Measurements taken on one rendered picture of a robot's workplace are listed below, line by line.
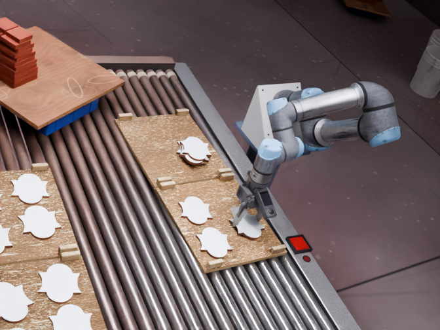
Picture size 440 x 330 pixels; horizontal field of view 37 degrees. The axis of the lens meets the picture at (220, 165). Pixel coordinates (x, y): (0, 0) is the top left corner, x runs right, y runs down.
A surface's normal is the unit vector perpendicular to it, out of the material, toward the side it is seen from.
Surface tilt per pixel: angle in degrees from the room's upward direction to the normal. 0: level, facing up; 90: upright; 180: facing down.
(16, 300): 0
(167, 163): 0
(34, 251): 0
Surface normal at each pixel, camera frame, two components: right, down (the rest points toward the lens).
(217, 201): 0.28, -0.74
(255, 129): -0.84, 0.12
